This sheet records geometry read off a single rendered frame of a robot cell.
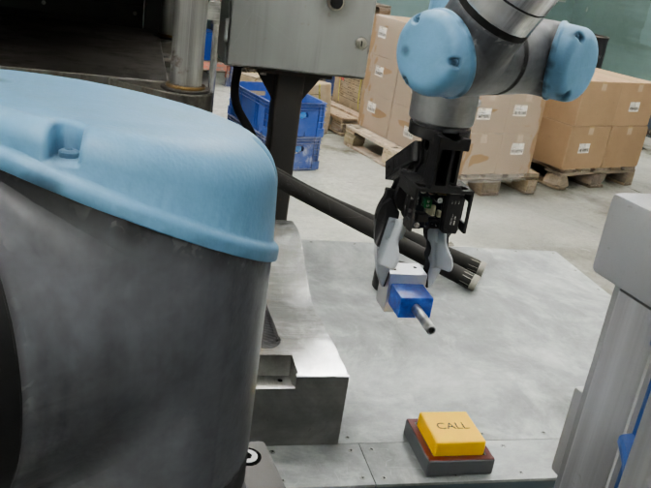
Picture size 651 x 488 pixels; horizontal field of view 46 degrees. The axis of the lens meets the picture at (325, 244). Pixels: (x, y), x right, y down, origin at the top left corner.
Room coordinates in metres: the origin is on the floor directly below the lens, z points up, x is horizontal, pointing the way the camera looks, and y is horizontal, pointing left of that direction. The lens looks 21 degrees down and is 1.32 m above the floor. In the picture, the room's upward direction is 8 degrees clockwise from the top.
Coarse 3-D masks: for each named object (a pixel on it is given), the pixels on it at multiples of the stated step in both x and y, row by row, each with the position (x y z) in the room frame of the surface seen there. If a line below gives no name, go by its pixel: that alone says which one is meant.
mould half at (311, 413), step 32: (288, 224) 1.07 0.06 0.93; (288, 256) 0.99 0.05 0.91; (288, 288) 0.94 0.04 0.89; (288, 320) 0.85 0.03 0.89; (320, 320) 0.87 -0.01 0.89; (288, 352) 0.77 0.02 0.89; (320, 352) 0.78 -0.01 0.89; (320, 384) 0.73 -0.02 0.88; (256, 416) 0.71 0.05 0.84; (288, 416) 0.72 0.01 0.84; (320, 416) 0.73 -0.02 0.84
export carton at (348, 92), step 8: (336, 80) 6.35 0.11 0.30; (344, 80) 6.23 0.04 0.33; (352, 80) 6.12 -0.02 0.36; (360, 80) 6.02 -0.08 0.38; (336, 88) 6.33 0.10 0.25; (344, 88) 6.21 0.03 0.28; (352, 88) 6.10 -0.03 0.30; (360, 88) 6.01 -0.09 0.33; (336, 96) 6.32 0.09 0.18; (344, 96) 6.20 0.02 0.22; (352, 96) 6.09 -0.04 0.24; (360, 96) 5.99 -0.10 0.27; (344, 104) 6.20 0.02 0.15; (352, 104) 6.09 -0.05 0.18
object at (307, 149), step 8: (232, 120) 4.85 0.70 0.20; (264, 144) 4.48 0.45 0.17; (296, 144) 4.58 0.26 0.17; (304, 144) 4.61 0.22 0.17; (312, 144) 4.65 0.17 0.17; (320, 144) 4.68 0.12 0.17; (296, 152) 4.59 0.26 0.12; (304, 152) 4.62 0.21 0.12; (312, 152) 4.65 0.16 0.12; (296, 160) 4.60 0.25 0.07; (304, 160) 4.63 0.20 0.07; (312, 160) 4.65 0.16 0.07; (296, 168) 4.60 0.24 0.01; (304, 168) 4.63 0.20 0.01; (312, 168) 4.65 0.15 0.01
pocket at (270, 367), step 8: (264, 360) 0.75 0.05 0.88; (272, 360) 0.76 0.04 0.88; (280, 360) 0.76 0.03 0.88; (288, 360) 0.76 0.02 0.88; (264, 368) 0.76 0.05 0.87; (272, 368) 0.76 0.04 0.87; (280, 368) 0.76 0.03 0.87; (288, 368) 0.76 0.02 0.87; (264, 376) 0.75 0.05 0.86; (272, 376) 0.76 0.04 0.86; (280, 376) 0.76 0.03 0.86; (288, 376) 0.76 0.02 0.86; (256, 384) 0.73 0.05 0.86; (264, 384) 0.74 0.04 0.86; (272, 384) 0.74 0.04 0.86; (280, 384) 0.74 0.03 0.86; (288, 384) 0.74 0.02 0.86
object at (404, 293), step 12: (408, 264) 0.92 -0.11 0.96; (396, 276) 0.88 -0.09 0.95; (408, 276) 0.89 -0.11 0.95; (420, 276) 0.89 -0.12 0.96; (384, 288) 0.89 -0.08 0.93; (396, 288) 0.87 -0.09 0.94; (408, 288) 0.87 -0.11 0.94; (420, 288) 0.88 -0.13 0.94; (384, 300) 0.89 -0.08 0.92; (396, 300) 0.86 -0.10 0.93; (408, 300) 0.85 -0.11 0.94; (420, 300) 0.85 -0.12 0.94; (432, 300) 0.85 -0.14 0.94; (396, 312) 0.85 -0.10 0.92; (408, 312) 0.85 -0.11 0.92; (420, 312) 0.83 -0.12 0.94; (432, 324) 0.80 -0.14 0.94
